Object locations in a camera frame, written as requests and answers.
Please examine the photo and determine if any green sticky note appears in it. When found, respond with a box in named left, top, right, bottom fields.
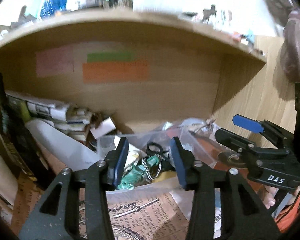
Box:
left=87, top=51, right=134, bottom=63

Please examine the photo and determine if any brown hanging curtain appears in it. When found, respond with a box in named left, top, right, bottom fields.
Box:
left=264, top=0, right=300, bottom=82

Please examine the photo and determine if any wooden shelf board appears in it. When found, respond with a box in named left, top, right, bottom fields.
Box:
left=0, top=9, right=267, bottom=62

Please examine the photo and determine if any white paper sheet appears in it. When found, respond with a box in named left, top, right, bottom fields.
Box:
left=25, top=120, right=101, bottom=171

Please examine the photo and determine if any stack of newspapers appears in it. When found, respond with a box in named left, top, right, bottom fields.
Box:
left=5, top=90, right=117, bottom=143

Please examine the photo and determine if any clear plastic bin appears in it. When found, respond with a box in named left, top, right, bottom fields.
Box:
left=96, top=119, right=218, bottom=189

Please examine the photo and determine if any pink sticky note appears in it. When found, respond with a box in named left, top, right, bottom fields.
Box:
left=36, top=45, right=74, bottom=77

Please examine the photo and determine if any yellow green sponge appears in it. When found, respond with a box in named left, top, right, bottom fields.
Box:
left=152, top=171, right=177, bottom=183

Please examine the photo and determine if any orange sticky note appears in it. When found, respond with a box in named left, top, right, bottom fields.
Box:
left=82, top=60, right=149, bottom=83

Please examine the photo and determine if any green knitted cloth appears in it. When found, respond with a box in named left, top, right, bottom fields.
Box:
left=116, top=155, right=162, bottom=190

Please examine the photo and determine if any black wine bottle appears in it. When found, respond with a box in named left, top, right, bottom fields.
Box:
left=0, top=73, right=56, bottom=190

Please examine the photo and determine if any person's hand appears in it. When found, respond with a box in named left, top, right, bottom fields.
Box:
left=258, top=184, right=300, bottom=210

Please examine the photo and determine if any black white eye mask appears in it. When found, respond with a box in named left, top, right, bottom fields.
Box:
left=146, top=142, right=168, bottom=160

